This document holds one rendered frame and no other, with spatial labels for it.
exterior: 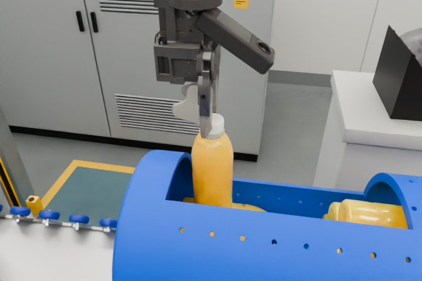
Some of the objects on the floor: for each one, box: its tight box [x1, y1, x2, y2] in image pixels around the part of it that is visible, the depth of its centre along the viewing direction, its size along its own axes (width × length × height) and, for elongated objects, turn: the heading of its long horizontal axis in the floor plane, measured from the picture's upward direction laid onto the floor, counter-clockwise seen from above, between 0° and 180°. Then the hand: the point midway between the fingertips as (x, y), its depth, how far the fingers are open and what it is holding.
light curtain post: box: [0, 105, 45, 220], centre depth 112 cm, size 6×6×170 cm
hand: (211, 123), depth 56 cm, fingers closed on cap, 4 cm apart
